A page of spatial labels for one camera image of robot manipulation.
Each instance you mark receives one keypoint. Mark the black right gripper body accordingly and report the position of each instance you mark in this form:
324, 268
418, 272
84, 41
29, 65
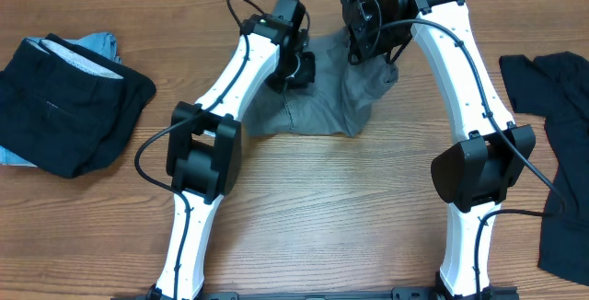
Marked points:
359, 11

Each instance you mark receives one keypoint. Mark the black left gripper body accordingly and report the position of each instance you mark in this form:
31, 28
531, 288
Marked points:
299, 70

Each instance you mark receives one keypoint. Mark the grey shorts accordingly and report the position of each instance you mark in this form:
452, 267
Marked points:
339, 101

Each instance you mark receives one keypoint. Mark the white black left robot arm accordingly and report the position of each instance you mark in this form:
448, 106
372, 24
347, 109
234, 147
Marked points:
204, 138

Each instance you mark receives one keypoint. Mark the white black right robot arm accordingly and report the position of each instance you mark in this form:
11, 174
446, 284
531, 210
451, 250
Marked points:
488, 148

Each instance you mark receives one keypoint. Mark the dark teal t-shirt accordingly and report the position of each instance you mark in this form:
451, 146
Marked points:
555, 87

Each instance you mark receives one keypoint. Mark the light blue jeans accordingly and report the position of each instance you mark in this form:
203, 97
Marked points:
103, 43

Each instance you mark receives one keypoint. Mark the folded black shorts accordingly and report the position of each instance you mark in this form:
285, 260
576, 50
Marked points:
67, 109

